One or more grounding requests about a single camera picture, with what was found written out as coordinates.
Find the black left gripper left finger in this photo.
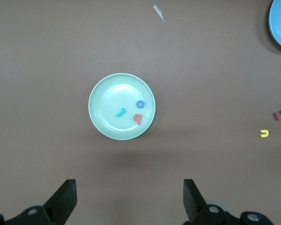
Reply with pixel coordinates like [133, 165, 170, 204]
[0, 179, 78, 225]

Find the brown paper table cover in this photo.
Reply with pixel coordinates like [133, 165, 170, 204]
[0, 0, 281, 225]

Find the white tape scrap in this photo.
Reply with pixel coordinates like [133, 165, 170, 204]
[153, 4, 166, 23]

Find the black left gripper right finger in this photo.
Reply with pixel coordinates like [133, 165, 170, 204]
[183, 179, 274, 225]

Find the light green plate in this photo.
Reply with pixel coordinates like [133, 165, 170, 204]
[88, 73, 156, 141]

